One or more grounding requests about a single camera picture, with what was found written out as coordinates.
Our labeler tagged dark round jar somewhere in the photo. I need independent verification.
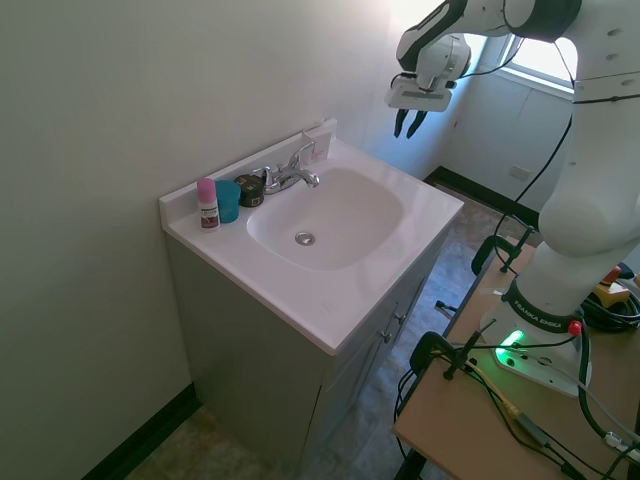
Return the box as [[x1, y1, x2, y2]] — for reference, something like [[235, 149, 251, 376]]
[[233, 173, 267, 209]]

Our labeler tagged chrome two-handle faucet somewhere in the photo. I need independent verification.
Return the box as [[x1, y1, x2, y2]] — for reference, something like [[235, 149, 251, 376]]
[[253, 141, 322, 196]]

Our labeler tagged grey vanity cabinet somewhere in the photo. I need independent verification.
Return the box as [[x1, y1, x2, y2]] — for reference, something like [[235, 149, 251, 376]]
[[164, 233, 451, 472]]

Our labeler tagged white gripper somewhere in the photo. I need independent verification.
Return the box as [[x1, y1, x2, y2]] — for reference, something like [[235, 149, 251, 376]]
[[384, 73, 454, 140]]

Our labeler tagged yellow cable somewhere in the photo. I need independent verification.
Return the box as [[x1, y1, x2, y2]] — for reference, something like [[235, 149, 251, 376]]
[[465, 361, 524, 419]]

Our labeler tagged white sink vanity top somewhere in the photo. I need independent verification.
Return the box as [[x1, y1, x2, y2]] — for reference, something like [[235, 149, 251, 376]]
[[158, 137, 466, 357]]

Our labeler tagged window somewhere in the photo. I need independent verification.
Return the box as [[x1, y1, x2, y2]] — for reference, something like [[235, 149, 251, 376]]
[[469, 29, 581, 94]]

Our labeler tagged blue plastic cup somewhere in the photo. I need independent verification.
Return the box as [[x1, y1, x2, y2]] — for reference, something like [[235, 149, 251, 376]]
[[215, 179, 244, 225]]

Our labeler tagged black coiled cable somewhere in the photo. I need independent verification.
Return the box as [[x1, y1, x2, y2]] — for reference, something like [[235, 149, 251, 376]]
[[578, 288, 640, 332]]

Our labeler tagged yellow emergency stop button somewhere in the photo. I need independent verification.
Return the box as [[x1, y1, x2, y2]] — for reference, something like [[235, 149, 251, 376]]
[[596, 265, 640, 307]]

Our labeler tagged grey cable adapter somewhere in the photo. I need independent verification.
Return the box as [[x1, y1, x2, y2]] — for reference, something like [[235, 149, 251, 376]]
[[514, 412, 551, 449]]

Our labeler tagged black C-clamp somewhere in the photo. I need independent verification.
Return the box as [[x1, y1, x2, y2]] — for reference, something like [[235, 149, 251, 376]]
[[471, 223, 539, 277], [409, 319, 497, 384]]

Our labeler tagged white bottle with pink cap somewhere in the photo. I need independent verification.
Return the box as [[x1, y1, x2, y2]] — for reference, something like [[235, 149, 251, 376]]
[[196, 177, 222, 233]]

